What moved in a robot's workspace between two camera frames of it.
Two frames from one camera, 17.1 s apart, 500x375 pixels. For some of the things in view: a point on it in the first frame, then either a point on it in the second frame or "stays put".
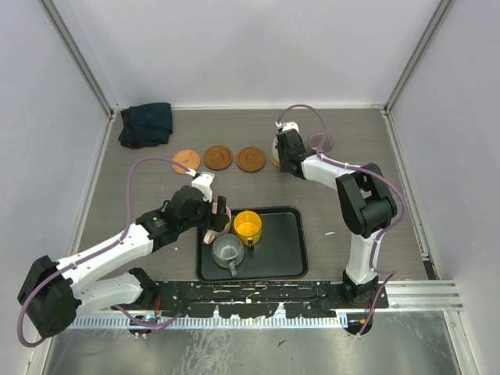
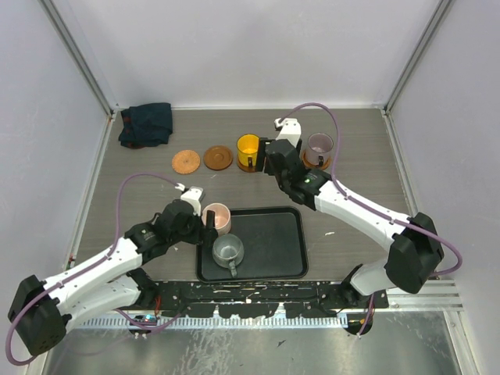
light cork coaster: x=188 y=158 stays put
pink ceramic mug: x=212 y=233 stays put
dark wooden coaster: x=218 y=158 stays put
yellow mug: x=248 y=227 to x=248 y=152
